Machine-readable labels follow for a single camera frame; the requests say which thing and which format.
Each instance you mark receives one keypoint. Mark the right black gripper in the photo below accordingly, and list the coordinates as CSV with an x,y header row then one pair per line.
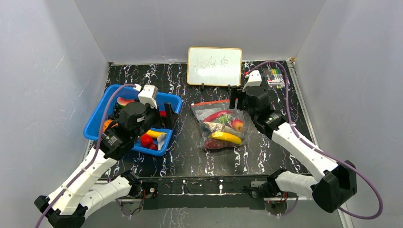
x,y
240,99

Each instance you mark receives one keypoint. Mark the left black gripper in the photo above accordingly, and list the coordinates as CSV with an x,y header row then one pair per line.
x,y
168,122

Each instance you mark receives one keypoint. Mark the green toy cabbage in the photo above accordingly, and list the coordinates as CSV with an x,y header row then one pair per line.
x,y
224,119

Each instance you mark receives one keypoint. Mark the red toy apple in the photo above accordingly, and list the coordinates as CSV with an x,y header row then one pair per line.
x,y
237,124

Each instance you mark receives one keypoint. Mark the red toy chili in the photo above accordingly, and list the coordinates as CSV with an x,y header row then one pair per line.
x,y
163,113
214,116

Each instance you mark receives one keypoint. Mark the clear orange zip bag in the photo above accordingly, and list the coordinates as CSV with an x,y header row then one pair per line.
x,y
204,109

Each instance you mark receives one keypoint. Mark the grey toy fish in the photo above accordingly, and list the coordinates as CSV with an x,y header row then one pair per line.
x,y
218,127

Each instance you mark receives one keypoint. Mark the purple toy grapes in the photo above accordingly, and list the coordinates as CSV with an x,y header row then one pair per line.
x,y
215,144

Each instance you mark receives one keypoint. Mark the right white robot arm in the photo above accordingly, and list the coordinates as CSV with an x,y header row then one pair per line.
x,y
330,183

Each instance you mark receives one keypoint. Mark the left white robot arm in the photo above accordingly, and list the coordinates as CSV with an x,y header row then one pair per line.
x,y
74,201

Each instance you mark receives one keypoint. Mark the white toy radish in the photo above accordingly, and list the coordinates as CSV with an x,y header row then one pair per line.
x,y
161,141

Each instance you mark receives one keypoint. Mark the blue plastic bin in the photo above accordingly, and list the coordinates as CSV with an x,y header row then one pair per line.
x,y
91,129

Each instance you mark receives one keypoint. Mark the dark red toy cherry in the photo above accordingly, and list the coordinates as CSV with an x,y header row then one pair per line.
x,y
153,147

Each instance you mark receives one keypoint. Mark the red toy pepper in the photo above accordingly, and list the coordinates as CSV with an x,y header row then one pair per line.
x,y
146,140

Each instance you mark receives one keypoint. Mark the marker pen pack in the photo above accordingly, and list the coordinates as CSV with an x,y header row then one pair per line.
x,y
273,78

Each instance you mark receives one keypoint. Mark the toy watermelon slice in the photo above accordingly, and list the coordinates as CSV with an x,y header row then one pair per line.
x,y
123,102

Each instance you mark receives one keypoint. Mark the dark toy grapes bunch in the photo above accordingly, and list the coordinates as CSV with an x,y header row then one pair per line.
x,y
116,112

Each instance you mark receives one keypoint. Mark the orange bumpy toy fruit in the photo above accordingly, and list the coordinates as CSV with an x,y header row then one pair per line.
x,y
107,124

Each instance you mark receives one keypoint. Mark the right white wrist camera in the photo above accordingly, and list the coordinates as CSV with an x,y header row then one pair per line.
x,y
253,78

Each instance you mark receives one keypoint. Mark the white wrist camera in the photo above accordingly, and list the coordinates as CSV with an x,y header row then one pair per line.
x,y
147,95
253,78

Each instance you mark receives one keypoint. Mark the small whiteboard yellow frame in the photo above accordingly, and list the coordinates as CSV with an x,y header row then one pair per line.
x,y
210,66

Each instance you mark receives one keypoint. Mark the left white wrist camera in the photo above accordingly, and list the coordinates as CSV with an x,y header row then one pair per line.
x,y
147,95

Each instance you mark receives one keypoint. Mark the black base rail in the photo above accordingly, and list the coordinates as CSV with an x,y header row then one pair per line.
x,y
189,192

